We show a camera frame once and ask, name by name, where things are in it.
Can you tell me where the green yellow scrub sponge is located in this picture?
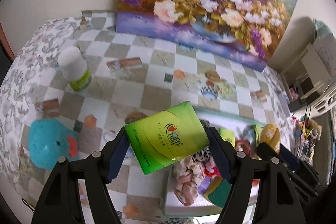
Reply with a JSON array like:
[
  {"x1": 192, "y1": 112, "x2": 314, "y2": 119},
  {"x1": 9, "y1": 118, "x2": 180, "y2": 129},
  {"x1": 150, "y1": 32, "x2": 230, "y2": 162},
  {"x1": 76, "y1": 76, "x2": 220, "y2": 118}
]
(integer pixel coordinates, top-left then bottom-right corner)
[{"x1": 204, "y1": 177, "x2": 231, "y2": 208}]

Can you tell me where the black white spotted cloth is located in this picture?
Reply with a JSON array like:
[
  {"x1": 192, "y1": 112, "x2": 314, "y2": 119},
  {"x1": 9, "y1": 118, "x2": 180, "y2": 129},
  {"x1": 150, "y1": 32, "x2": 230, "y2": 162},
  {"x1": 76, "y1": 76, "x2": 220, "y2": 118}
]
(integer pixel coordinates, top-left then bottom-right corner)
[{"x1": 193, "y1": 120, "x2": 211, "y2": 165}]

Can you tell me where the small green tissue pack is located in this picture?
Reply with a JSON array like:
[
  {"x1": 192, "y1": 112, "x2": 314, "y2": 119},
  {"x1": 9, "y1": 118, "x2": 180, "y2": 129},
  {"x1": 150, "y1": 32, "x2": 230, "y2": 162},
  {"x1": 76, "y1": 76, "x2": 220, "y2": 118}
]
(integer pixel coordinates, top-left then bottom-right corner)
[{"x1": 219, "y1": 127, "x2": 235, "y2": 147}]

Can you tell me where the white teal-rimmed box tray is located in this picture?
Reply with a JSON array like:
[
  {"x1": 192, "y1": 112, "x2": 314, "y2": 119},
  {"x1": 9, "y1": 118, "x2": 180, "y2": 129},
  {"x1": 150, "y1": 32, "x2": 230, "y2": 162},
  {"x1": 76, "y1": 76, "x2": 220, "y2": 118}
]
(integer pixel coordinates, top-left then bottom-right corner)
[{"x1": 163, "y1": 108, "x2": 265, "y2": 221}]

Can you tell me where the pink striped scrunchie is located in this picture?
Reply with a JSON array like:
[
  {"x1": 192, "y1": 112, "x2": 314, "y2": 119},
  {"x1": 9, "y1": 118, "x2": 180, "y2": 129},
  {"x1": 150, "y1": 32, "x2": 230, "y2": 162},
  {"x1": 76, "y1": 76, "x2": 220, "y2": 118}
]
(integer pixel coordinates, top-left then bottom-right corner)
[{"x1": 172, "y1": 156, "x2": 220, "y2": 206}]

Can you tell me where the teal plush toy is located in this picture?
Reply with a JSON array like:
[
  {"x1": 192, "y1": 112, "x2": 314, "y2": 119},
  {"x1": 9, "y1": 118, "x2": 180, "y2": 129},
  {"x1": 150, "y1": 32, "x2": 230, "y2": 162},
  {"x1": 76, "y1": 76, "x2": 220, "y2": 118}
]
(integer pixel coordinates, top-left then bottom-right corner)
[{"x1": 28, "y1": 119, "x2": 79, "y2": 169}]

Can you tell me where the black power adapter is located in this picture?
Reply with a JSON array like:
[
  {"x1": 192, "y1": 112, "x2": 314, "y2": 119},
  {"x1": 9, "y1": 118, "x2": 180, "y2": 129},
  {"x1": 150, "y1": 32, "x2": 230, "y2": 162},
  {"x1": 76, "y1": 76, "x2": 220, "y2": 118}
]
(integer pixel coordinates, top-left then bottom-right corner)
[{"x1": 288, "y1": 99, "x2": 305, "y2": 113}]

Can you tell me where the checkered patterned tablecloth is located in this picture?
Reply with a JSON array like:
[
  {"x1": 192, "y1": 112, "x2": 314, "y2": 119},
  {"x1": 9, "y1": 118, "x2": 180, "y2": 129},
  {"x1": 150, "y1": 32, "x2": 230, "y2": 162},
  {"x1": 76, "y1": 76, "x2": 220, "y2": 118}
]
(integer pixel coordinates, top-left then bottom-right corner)
[{"x1": 0, "y1": 9, "x2": 316, "y2": 224}]

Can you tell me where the white green pill bottle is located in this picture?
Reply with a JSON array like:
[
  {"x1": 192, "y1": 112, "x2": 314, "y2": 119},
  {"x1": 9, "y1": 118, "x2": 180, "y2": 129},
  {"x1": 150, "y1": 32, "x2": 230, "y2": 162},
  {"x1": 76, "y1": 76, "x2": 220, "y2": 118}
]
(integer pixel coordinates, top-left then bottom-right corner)
[{"x1": 58, "y1": 46, "x2": 92, "y2": 92}]

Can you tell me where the floral painting canvas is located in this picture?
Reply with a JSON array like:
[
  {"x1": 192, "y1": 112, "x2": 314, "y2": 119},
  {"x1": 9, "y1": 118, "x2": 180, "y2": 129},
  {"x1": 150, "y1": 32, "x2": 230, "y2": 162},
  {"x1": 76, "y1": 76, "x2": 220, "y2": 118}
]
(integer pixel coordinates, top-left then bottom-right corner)
[{"x1": 116, "y1": 0, "x2": 297, "y2": 71}]

